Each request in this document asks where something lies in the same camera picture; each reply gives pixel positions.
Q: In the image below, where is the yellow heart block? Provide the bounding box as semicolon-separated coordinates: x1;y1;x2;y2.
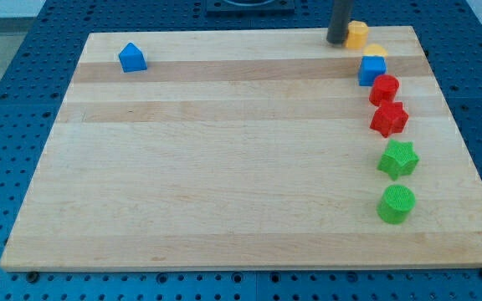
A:
362;43;388;58

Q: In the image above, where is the red star block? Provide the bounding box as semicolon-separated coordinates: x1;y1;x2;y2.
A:
370;102;409;138

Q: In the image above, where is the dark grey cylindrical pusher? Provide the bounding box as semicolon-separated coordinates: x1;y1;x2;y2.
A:
326;0;354;45

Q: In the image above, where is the yellow hexagon block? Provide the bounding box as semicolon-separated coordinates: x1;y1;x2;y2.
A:
344;21;369;50

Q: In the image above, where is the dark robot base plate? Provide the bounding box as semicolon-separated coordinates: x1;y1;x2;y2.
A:
203;0;295;15

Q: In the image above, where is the green cylinder block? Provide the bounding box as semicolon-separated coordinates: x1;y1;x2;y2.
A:
377;185;416;224

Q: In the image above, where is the red cylinder block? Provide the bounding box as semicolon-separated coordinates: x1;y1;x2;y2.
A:
369;74;400;106

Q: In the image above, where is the blue triangle block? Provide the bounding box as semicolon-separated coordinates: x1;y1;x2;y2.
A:
118;43;147;73

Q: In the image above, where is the green star block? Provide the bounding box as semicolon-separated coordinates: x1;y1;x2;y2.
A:
377;139;419;181

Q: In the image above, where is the wooden board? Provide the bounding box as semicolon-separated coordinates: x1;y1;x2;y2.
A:
0;26;482;272

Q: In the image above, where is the blue cube block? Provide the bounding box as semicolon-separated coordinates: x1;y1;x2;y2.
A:
357;56;387;86

